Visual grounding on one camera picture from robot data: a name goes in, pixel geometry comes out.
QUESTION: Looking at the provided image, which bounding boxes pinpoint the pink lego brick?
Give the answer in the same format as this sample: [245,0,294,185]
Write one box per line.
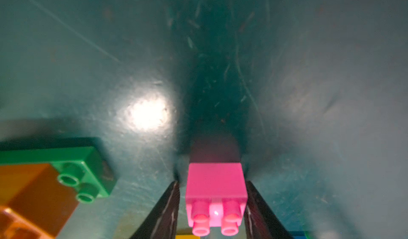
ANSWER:
[185,163,248,237]

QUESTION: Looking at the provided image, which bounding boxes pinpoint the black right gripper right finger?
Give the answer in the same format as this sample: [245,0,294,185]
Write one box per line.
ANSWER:
[244,181,293,239]

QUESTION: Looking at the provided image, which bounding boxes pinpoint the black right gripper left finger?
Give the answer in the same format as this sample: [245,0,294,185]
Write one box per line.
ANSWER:
[130,181,180,239]

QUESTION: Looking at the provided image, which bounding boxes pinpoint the orange lego brick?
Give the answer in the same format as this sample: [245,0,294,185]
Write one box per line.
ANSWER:
[1,164,79,239]

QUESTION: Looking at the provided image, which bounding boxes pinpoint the dark green lego plate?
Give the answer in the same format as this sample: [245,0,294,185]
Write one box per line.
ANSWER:
[1,146,117,204]

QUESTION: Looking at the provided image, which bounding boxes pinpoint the yellow lego brick left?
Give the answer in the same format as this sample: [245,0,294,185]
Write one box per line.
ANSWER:
[175,235,200,239]

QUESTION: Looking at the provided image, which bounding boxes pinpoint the green table mat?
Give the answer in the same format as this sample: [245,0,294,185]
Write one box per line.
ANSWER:
[1,0,408,239]

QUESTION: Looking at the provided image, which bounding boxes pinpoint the blue lego brick right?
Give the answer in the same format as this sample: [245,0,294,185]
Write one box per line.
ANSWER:
[290,231,309,239]

